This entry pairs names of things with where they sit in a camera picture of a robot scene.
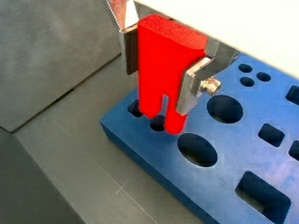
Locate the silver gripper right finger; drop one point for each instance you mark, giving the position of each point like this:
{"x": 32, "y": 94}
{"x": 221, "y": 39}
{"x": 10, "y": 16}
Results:
{"x": 199, "y": 79}

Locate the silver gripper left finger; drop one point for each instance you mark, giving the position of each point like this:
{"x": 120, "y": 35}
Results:
{"x": 123, "y": 10}

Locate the red square-circle peg object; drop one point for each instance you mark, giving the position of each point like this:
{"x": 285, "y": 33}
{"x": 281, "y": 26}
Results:
{"x": 169, "y": 48}

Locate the blue shape sorting board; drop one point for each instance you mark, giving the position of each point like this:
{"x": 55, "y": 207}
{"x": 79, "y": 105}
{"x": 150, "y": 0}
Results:
{"x": 231, "y": 165}

